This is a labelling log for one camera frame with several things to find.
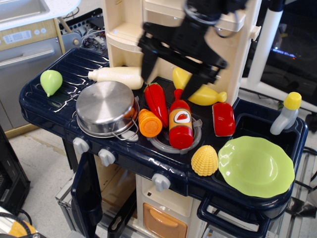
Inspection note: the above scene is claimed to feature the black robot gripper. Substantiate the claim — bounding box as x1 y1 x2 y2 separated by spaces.
138 16 227 99

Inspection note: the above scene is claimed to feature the green toy pear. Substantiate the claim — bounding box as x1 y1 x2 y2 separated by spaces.
40 70 63 97

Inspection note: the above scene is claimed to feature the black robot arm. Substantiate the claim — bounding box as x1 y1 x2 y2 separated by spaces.
138 0 246 99

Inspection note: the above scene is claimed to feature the light green plastic plate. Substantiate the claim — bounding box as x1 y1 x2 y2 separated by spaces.
218 136 295 198

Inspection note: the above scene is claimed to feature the red toy chili pepper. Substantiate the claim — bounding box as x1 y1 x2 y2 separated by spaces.
144 83 169 128

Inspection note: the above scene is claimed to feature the yellow toy banana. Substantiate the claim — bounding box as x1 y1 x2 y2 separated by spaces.
172 67 227 106

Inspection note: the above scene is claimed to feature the cream toy sauce bottle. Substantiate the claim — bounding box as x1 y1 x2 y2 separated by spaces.
88 66 144 90

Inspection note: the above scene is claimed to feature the orange toy carrot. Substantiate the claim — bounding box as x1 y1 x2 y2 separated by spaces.
138 109 162 138

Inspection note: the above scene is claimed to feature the red toy ketchup bottle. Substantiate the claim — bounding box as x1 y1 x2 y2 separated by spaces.
169 89 194 149

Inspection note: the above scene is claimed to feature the cream toy kitchen back panel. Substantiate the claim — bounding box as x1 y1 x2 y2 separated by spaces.
102 0 261 104

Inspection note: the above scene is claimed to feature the red toy apple slice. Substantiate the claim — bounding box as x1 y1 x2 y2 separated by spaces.
212 102 236 137

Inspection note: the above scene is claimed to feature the stainless steel toy pot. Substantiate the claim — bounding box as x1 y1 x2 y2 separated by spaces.
75 81 140 138

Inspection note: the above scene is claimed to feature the white pole stand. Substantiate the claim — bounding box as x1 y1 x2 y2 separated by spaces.
241 0 317 112

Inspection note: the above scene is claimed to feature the yellow toy corn cob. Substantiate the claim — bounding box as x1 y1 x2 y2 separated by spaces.
191 145 218 177

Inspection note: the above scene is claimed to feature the navy toy kitchen counter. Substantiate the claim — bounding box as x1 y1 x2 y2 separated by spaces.
19 47 309 238

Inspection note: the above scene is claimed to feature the grey stove knob middle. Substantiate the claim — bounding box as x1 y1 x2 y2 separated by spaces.
98 149 116 167

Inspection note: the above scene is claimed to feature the grey stove knob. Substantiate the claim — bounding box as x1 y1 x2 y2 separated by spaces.
98 149 116 167
152 173 171 192
73 137 90 155

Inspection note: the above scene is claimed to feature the grey stove knob right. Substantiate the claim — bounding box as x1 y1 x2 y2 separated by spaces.
152 173 171 192

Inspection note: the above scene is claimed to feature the grey stove knob left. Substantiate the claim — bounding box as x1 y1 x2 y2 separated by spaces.
73 137 90 155

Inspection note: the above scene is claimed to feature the grey yellow toy faucet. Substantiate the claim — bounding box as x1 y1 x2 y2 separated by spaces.
270 92 302 135

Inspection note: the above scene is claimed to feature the wooden grey toy dishwasher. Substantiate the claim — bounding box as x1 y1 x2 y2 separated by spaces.
0 0 82 138

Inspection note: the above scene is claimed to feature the navy toy oven door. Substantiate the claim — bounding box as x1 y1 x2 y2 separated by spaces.
71 152 103 238

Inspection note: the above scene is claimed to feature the orange toy drawer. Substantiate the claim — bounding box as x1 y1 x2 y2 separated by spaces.
143 203 187 238

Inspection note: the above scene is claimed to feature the black box on floor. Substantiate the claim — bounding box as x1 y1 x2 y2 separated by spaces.
0 129 30 215

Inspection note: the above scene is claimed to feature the grey toy burner ring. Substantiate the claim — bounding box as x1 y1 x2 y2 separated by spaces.
148 116 203 155

